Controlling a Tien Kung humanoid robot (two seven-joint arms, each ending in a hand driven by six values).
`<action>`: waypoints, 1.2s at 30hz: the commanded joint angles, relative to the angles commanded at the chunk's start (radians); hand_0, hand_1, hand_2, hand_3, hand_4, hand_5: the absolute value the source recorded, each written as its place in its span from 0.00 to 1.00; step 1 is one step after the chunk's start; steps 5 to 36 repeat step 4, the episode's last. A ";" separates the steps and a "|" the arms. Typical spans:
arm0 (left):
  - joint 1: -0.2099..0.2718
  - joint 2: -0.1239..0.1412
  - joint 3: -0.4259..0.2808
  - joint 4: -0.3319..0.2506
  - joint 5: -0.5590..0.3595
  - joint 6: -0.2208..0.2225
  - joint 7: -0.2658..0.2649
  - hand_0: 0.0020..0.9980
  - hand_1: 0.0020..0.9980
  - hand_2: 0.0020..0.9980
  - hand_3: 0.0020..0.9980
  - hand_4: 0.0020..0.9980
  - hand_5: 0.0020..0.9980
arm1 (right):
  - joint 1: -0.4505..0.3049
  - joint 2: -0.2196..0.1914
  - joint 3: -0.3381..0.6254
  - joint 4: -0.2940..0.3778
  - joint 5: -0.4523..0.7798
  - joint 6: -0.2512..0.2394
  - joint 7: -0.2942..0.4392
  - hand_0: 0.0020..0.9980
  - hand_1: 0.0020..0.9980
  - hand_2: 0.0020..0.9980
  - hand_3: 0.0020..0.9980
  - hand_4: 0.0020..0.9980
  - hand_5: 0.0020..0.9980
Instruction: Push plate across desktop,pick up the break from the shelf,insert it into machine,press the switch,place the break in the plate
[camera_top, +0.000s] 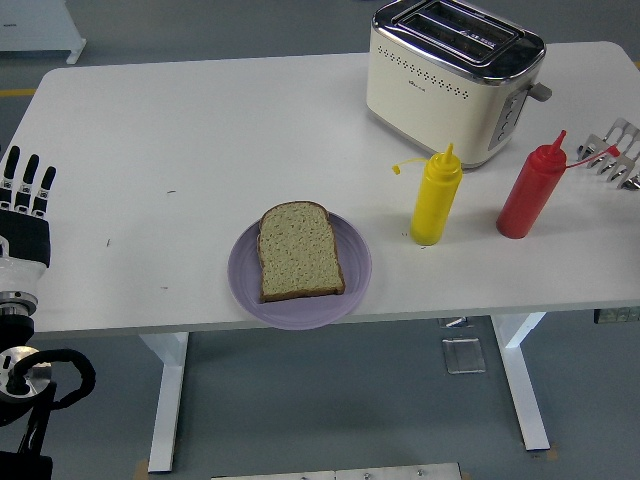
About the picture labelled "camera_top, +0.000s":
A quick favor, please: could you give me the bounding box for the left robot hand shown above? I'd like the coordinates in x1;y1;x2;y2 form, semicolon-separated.
0;145;57;296

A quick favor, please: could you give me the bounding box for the yellow squeeze bottle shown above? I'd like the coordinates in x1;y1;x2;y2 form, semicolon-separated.
391;142;464;247

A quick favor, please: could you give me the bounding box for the white cabinet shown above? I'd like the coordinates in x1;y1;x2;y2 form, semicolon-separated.
0;0;88;65

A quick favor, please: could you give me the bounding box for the grey metal base plate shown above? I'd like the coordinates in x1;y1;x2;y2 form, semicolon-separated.
210;462;464;480

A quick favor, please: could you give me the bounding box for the metal toast rack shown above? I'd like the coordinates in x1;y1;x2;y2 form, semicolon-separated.
578;117;640;192

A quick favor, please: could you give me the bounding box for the purple plate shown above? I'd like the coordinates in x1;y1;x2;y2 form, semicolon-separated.
227;209;374;331

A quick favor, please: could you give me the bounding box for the table control panel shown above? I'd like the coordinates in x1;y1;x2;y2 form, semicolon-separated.
593;307;640;325

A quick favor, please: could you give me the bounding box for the clear plastic floor plate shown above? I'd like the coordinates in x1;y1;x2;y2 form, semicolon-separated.
441;337;487;375

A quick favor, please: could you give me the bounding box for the white table leg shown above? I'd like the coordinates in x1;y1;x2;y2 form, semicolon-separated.
489;312;552;452
138;330;191;474

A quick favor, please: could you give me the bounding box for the cream and chrome toaster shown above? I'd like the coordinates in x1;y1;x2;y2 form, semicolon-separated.
365;0;554;170

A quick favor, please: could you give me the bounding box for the red squeeze bottle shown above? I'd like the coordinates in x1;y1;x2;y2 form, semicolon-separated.
496;129;621;240

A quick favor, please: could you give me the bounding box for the bread slice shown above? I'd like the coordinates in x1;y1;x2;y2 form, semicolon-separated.
257;200;347;304

